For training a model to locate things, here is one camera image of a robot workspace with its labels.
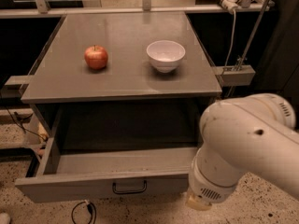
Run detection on red apple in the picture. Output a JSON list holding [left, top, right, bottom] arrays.
[[84, 45, 108, 70]]

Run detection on white power cable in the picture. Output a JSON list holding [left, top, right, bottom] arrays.
[[221, 7, 237, 77]]

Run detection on black floor cable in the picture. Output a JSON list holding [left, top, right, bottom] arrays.
[[70, 200, 97, 224]]

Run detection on grey top drawer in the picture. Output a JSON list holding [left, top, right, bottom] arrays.
[[14, 104, 200, 203]]

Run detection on metal diagonal rod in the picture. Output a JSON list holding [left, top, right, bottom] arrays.
[[223, 0, 277, 100]]

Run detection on grey side bracket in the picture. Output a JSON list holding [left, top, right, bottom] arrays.
[[1, 75, 33, 98], [212, 65, 255, 87]]

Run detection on black cables left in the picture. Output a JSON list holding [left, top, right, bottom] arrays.
[[3, 105, 48, 142]]

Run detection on grey cabinet desk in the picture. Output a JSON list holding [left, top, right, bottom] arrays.
[[21, 12, 221, 105]]

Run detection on black top drawer handle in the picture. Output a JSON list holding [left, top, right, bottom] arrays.
[[112, 180, 148, 195]]

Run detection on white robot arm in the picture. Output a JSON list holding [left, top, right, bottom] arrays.
[[186, 93, 299, 211]]

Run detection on white object floor corner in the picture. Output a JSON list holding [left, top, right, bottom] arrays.
[[0, 213, 10, 224]]

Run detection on grey side bracket left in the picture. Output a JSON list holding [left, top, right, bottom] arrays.
[[1, 75, 33, 98]]

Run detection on white ceramic bowl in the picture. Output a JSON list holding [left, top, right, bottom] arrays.
[[146, 40, 186, 73]]

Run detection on grey side bracket right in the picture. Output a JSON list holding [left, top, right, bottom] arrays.
[[212, 65, 255, 87]]

